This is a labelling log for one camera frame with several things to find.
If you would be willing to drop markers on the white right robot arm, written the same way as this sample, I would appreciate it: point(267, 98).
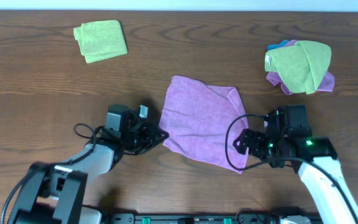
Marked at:
point(317, 165)

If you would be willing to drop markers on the folded green cloth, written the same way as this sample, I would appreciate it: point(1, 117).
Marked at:
point(100, 40)

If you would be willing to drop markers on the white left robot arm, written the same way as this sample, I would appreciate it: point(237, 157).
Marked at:
point(54, 192)

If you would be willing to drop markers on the blue cloth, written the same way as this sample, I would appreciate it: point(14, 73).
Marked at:
point(275, 46)

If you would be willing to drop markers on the purple cloth in pile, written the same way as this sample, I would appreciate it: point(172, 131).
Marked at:
point(326, 84)

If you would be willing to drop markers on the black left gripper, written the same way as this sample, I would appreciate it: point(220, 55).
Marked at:
point(146, 137)

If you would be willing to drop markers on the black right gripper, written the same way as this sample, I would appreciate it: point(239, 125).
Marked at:
point(245, 137)

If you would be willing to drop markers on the purple microfiber cloth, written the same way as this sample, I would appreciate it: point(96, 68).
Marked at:
point(196, 116)

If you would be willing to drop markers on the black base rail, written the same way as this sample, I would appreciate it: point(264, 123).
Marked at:
point(242, 218)

